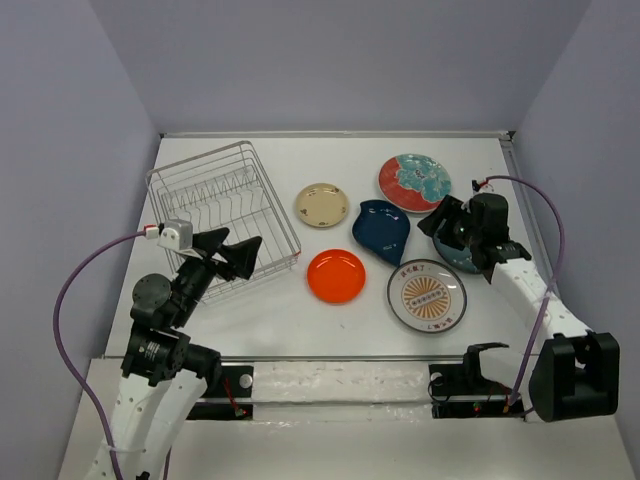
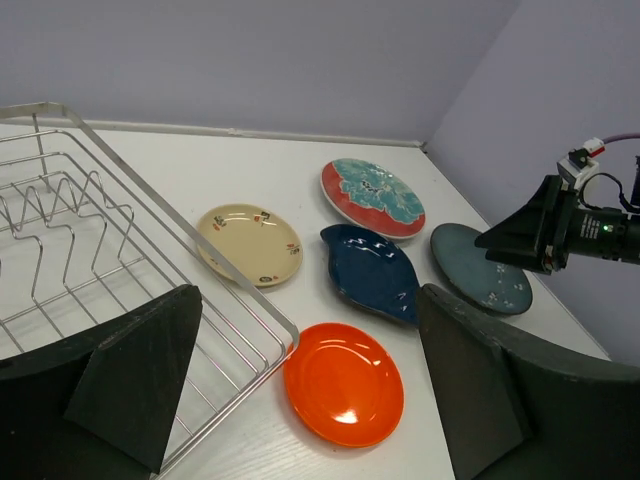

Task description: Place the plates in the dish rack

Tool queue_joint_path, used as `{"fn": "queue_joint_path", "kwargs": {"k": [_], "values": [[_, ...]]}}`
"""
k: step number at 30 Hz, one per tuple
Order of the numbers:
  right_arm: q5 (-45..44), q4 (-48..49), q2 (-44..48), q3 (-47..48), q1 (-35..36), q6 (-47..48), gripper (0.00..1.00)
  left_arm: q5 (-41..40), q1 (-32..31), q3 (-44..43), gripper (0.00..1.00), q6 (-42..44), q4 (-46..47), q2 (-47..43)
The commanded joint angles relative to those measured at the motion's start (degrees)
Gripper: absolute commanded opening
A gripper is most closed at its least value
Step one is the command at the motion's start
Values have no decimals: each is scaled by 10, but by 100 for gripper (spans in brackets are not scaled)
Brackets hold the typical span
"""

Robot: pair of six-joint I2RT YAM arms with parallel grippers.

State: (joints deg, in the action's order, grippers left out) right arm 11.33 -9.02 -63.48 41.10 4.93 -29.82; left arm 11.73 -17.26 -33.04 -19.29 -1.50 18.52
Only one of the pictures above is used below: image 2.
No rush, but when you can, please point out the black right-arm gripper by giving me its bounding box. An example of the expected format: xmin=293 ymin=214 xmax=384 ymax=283
xmin=474 ymin=174 xmax=639 ymax=273

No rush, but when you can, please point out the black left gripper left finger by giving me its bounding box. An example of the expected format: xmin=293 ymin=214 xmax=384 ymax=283
xmin=1 ymin=284 xmax=203 ymax=479

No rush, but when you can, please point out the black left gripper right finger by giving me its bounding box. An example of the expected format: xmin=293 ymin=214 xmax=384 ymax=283
xmin=416 ymin=284 xmax=639 ymax=479

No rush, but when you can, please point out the teal speckled round plate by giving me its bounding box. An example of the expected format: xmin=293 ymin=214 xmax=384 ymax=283
xmin=430 ymin=223 xmax=533 ymax=315

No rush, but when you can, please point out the red teal floral plate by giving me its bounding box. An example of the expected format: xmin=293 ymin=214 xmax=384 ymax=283
xmin=320 ymin=158 xmax=426 ymax=240

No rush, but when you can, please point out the orange round plate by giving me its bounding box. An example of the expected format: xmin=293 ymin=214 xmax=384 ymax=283
xmin=283 ymin=323 xmax=405 ymax=448

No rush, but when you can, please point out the dark blue leaf plate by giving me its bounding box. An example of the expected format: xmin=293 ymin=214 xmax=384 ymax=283
xmin=320 ymin=224 xmax=419 ymax=328

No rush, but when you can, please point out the cream round plate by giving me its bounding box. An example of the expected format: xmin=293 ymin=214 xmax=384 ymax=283
xmin=197 ymin=204 xmax=303 ymax=288

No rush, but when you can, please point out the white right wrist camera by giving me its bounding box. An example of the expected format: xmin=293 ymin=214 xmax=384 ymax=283
xmin=557 ymin=138 xmax=605 ymax=191

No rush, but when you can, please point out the metal wire dish rack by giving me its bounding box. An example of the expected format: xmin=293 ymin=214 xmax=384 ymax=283
xmin=1 ymin=102 xmax=299 ymax=479

